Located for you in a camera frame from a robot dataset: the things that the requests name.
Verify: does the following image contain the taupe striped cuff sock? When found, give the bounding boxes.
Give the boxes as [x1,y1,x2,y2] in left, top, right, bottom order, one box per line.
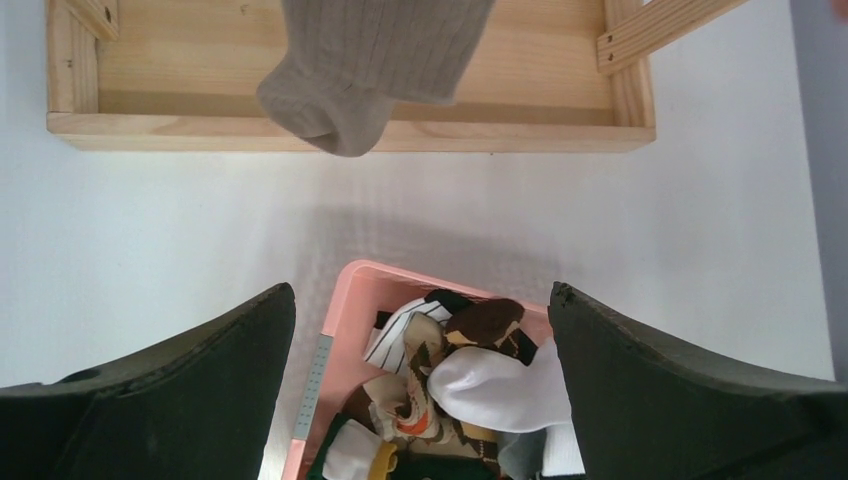
[257,1,494,157]

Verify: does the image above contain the dark green sock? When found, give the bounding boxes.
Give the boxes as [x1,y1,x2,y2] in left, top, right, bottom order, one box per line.
[305,414,499,480]

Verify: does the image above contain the wooden hanger stand frame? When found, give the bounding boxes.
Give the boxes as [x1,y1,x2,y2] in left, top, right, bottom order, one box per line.
[45,1,734,153]

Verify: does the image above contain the black white striped sock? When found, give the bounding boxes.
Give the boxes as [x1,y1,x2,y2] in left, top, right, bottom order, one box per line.
[363,289,472,377]

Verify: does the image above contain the pink plastic basket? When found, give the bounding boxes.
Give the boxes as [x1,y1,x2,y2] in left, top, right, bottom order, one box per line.
[283,261,551,479]

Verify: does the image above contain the dark brown argyle sock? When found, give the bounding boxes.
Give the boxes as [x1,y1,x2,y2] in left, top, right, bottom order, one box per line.
[443,298,538,366]

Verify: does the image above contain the white grey sock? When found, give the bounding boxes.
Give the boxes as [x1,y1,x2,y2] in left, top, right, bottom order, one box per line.
[427,338,586,479]

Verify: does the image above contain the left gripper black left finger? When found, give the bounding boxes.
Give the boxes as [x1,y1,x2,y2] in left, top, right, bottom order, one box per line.
[1,283,296,479]

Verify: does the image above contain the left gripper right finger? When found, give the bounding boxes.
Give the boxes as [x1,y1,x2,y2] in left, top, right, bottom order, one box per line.
[548,282,847,479]

